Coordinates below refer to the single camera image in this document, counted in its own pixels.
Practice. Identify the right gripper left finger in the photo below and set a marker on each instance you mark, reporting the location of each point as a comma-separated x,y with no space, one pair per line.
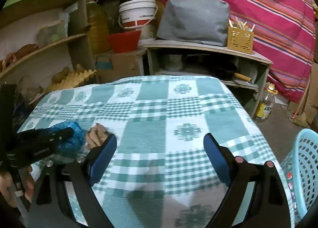
51,205

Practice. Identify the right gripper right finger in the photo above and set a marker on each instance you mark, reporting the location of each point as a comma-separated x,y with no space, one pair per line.
255,195

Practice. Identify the blue plastic bag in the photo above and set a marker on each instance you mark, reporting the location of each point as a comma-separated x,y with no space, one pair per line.
71,146

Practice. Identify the brown paper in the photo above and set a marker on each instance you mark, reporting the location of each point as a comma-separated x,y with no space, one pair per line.
96,136

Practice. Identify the light blue plastic basket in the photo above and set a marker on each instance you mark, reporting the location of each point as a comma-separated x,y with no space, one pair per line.
300,169

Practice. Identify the person's hand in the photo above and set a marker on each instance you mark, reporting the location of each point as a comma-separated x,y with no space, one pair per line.
6,182

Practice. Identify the green checked tablecloth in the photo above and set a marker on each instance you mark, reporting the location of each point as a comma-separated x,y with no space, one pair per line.
160,174

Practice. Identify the yellow egg tray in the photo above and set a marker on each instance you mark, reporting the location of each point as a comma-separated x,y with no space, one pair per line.
72,80

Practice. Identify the cooking oil bottle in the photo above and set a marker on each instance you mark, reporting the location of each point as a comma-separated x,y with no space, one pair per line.
266,103

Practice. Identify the straw broom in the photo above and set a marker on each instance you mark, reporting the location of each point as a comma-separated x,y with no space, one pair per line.
299,116

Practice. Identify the cardboard box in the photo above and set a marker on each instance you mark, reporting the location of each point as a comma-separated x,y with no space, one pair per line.
113,66

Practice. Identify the grey wooden side shelf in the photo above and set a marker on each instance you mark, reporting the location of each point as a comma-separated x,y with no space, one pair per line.
245,74

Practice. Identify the red plastic basin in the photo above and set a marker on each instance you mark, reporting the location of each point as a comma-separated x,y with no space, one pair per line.
124,42

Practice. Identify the yellow utensil holder box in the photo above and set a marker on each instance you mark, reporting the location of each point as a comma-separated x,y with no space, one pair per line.
240,36

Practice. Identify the white plastic bucket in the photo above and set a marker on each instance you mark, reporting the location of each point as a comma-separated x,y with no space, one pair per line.
137,13

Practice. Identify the grey cushion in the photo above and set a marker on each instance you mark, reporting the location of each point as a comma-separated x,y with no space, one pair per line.
195,21

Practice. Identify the striped magenta curtain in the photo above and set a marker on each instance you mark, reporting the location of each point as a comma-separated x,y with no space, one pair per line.
284,32

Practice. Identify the wooden wall shelf unit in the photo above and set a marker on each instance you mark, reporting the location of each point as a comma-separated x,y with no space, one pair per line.
20,24

